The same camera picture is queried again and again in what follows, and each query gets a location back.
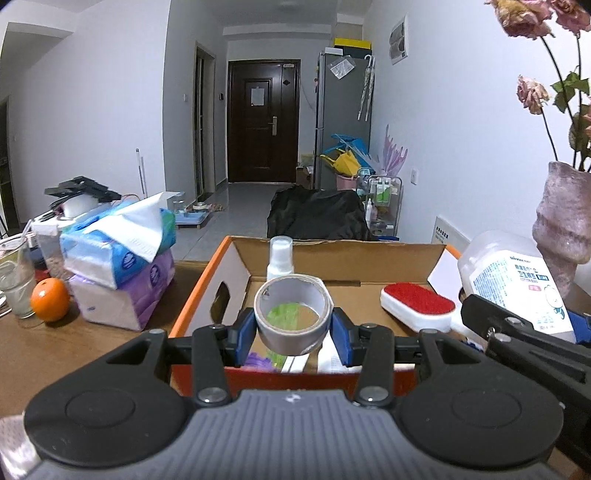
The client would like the white round object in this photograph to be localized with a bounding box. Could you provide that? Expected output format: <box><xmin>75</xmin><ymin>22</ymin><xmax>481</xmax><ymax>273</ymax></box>
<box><xmin>62</xmin><ymin>196</ymin><xmax>100</xmax><ymax>220</ymax></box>

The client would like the red lint brush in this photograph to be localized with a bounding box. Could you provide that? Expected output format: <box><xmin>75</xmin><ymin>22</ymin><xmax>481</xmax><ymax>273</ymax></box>
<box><xmin>380</xmin><ymin>283</ymin><xmax>462</xmax><ymax>334</ymax></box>

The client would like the orange-edged cardboard box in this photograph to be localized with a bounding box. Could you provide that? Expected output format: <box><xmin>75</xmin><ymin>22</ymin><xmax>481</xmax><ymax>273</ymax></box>
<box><xmin>168</xmin><ymin>235</ymin><xmax>462</xmax><ymax>398</ymax></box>

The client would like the metal trolley cart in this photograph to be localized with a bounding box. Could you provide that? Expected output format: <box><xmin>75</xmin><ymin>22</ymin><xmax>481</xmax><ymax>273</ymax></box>
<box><xmin>356</xmin><ymin>168</ymin><xmax>404</xmax><ymax>241</ymax></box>

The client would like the blue tissue pack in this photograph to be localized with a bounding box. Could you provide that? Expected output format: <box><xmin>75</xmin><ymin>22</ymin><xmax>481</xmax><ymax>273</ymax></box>
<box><xmin>59</xmin><ymin>191</ymin><xmax>177</xmax><ymax>291</ymax></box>

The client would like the clear plastic bag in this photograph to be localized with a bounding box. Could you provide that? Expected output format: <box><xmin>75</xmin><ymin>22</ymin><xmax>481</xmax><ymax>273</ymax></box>
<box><xmin>328</xmin><ymin>56</ymin><xmax>355</xmax><ymax>80</ymax></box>

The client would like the purple tissue pack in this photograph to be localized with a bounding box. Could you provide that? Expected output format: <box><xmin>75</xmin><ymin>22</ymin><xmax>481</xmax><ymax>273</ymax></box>
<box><xmin>68</xmin><ymin>249</ymin><xmax>176</xmax><ymax>332</ymax></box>

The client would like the blue plastic rack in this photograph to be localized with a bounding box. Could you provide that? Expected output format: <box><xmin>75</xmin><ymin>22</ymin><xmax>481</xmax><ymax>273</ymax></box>
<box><xmin>331</xmin><ymin>134</ymin><xmax>370</xmax><ymax>155</ymax></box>

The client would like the brown cardboard carton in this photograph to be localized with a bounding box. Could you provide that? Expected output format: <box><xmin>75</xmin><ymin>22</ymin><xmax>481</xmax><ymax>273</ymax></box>
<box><xmin>295</xmin><ymin>154</ymin><xmax>315</xmax><ymax>188</ymax></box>

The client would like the blue pet water dispenser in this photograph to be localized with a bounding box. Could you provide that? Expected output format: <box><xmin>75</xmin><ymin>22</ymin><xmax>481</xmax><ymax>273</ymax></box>
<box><xmin>164</xmin><ymin>191</ymin><xmax>208</xmax><ymax>228</ymax></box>

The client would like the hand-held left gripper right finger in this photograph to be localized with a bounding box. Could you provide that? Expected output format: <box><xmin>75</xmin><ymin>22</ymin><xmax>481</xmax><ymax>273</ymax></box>
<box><xmin>329</xmin><ymin>307</ymin><xmax>483</xmax><ymax>410</ymax></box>

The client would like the clear cotton swab jar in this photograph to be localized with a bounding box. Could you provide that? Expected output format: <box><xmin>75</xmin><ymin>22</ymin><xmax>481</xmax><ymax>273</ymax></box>
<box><xmin>456</xmin><ymin>230</ymin><xmax>578</xmax><ymax>344</ymax></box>

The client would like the clear plastic food container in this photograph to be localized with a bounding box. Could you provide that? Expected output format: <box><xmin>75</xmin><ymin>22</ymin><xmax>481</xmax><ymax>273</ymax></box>
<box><xmin>30</xmin><ymin>217</ymin><xmax>70</xmax><ymax>282</ymax></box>

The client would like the white folded umbrella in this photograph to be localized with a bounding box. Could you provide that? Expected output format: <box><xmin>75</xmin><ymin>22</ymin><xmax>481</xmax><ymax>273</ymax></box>
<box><xmin>365</xmin><ymin>55</ymin><xmax>377</xmax><ymax>121</ymax></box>
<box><xmin>358</xmin><ymin>56</ymin><xmax>370</xmax><ymax>121</ymax></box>

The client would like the bunch of dried pink roses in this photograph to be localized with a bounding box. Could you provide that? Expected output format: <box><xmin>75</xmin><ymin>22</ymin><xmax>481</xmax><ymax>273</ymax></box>
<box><xmin>485</xmin><ymin>0</ymin><xmax>591</xmax><ymax>174</ymax></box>

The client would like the white leaning board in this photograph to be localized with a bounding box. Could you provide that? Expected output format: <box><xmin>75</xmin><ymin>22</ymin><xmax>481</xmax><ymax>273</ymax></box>
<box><xmin>431</xmin><ymin>215</ymin><xmax>472</xmax><ymax>245</ymax></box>

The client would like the glass cup with straw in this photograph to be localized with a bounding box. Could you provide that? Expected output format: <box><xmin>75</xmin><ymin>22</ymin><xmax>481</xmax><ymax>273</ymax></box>
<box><xmin>0</xmin><ymin>219</ymin><xmax>38</xmax><ymax>319</ymax></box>

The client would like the dark brown door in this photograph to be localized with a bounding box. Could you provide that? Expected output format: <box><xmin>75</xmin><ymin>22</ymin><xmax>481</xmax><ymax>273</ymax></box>
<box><xmin>227</xmin><ymin>59</ymin><xmax>302</xmax><ymax>184</ymax></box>

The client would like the purple wing decoration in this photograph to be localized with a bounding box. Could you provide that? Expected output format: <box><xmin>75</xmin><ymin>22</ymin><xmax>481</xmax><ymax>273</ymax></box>
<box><xmin>381</xmin><ymin>124</ymin><xmax>409</xmax><ymax>176</ymax></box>

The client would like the green spray bottle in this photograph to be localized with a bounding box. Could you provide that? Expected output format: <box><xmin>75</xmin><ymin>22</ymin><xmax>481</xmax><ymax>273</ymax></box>
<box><xmin>265</xmin><ymin>235</ymin><xmax>301</xmax><ymax>370</ymax></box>

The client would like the orange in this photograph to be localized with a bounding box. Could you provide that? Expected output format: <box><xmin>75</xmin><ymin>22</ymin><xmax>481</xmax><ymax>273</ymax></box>
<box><xmin>30</xmin><ymin>278</ymin><xmax>71</xmax><ymax>322</ymax></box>

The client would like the yellow box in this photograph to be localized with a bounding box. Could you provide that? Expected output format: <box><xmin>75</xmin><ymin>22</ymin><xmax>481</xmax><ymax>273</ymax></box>
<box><xmin>333</xmin><ymin>38</ymin><xmax>372</xmax><ymax>54</ymax></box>

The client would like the purple packet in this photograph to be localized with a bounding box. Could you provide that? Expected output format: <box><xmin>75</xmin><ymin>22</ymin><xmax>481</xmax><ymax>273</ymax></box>
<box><xmin>242</xmin><ymin>352</ymin><xmax>278</xmax><ymax>370</ymax></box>

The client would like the dark framed side door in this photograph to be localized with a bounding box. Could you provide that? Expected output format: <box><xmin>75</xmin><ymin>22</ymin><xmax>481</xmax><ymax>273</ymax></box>
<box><xmin>194</xmin><ymin>41</ymin><xmax>217</xmax><ymax>199</ymax></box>

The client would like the grey tape roll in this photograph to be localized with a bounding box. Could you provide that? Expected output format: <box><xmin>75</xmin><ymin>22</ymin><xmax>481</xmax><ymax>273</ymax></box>
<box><xmin>254</xmin><ymin>274</ymin><xmax>334</xmax><ymax>356</ymax></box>

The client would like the black folded gadget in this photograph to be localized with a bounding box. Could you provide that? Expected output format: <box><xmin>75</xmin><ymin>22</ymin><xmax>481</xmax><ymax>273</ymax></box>
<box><xmin>44</xmin><ymin>175</ymin><xmax>122</xmax><ymax>201</ymax></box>

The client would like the pink ceramic vase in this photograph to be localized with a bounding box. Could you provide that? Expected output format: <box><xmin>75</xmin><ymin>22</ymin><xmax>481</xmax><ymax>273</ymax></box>
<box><xmin>532</xmin><ymin>161</ymin><xmax>591</xmax><ymax>301</ymax></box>

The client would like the grey refrigerator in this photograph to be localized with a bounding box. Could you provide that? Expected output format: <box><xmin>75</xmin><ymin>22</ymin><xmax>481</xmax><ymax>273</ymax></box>
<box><xmin>314</xmin><ymin>51</ymin><xmax>376</xmax><ymax>191</ymax></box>

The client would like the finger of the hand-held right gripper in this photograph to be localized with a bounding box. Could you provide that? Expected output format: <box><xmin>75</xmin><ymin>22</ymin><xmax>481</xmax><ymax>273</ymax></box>
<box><xmin>462</xmin><ymin>294</ymin><xmax>591</xmax><ymax>398</ymax></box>
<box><xmin>569</xmin><ymin>311</ymin><xmax>591</xmax><ymax>344</ymax></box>

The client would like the black bag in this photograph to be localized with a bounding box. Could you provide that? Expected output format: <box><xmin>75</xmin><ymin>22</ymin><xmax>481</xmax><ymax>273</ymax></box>
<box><xmin>267</xmin><ymin>185</ymin><xmax>372</xmax><ymax>241</ymax></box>

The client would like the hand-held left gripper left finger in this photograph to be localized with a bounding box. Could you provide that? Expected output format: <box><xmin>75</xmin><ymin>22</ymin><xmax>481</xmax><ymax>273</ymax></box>
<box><xmin>104</xmin><ymin>307</ymin><xmax>256</xmax><ymax>408</ymax></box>

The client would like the wall electrical panel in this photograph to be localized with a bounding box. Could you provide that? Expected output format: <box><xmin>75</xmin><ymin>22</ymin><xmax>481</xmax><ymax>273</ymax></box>
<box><xmin>389</xmin><ymin>14</ymin><xmax>410</xmax><ymax>64</ymax></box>

